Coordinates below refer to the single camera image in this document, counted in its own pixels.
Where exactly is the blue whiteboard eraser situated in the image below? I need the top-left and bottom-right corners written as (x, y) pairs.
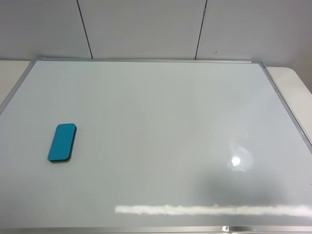
top-left (48, 123), bottom-right (77, 163)

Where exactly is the white framed whiteboard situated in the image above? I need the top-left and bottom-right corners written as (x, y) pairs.
top-left (0, 58), bottom-right (312, 234)

